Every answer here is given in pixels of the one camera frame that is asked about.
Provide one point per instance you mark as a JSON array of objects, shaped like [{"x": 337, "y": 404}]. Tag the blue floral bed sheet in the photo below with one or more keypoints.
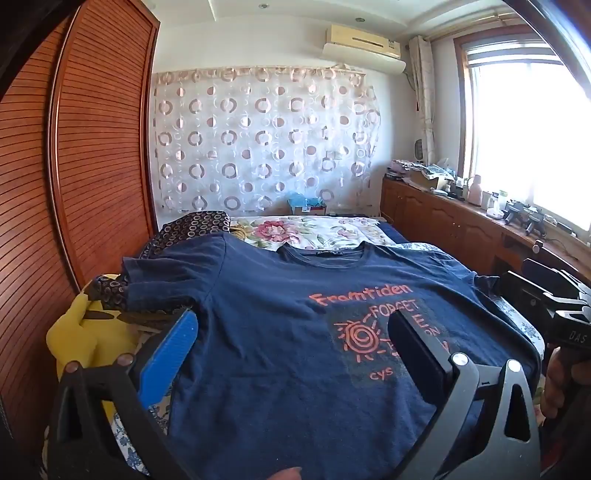
[{"x": 134, "y": 438}]

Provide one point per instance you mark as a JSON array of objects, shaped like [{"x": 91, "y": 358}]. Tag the black handheld device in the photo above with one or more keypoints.
[
  {"x": 536, "y": 224},
  {"x": 516, "y": 213}
]

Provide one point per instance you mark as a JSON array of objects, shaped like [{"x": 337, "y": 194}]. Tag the cluttered cardboard box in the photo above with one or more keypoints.
[{"x": 431, "y": 177}]

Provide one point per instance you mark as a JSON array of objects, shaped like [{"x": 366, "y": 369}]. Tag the dark blue bed sheet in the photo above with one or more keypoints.
[{"x": 395, "y": 233}]

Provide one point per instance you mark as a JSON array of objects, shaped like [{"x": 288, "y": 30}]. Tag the dark circle-print cloth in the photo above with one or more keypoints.
[{"x": 194, "y": 226}]

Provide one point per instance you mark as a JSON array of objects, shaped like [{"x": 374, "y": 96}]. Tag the floral quilt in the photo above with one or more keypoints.
[{"x": 314, "y": 230}]

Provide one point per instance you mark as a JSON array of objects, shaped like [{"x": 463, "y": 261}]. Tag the wooden side cabinet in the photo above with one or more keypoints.
[{"x": 443, "y": 221}]

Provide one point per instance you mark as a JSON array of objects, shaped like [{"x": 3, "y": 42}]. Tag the yellow plush toy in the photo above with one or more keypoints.
[{"x": 78, "y": 341}]

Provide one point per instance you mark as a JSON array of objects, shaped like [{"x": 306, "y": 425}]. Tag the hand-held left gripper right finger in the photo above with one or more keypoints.
[{"x": 413, "y": 355}]

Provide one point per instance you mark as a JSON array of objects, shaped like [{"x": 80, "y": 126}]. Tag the small white fan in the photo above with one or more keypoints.
[{"x": 420, "y": 150}]

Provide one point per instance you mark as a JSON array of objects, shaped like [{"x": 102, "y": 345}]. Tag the window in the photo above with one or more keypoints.
[{"x": 526, "y": 138}]

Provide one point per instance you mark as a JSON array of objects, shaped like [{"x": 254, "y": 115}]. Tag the wooden slatted wardrobe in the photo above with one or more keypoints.
[{"x": 69, "y": 161}]

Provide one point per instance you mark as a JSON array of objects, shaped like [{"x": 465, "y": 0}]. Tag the pile of folded cloths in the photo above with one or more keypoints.
[{"x": 399, "y": 168}]

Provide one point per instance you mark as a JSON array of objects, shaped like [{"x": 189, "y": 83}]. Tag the sheer circle-print wall curtain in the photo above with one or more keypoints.
[{"x": 263, "y": 138}]

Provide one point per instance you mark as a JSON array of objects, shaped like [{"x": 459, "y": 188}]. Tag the patterned window curtain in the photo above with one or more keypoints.
[{"x": 422, "y": 101}]

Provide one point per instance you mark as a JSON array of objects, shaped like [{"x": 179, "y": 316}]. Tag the white air conditioner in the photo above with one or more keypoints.
[{"x": 362, "y": 48}]

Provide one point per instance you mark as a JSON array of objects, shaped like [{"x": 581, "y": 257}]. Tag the person's right hand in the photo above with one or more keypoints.
[{"x": 556, "y": 387}]

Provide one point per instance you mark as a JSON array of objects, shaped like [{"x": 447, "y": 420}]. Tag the navy blue printed t-shirt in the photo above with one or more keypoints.
[{"x": 277, "y": 360}]

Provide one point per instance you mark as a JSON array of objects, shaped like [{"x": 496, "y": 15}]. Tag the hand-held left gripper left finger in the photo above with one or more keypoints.
[{"x": 168, "y": 353}]

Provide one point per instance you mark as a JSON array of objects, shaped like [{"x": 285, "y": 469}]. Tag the yellow knitted cloth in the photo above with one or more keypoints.
[{"x": 238, "y": 230}]

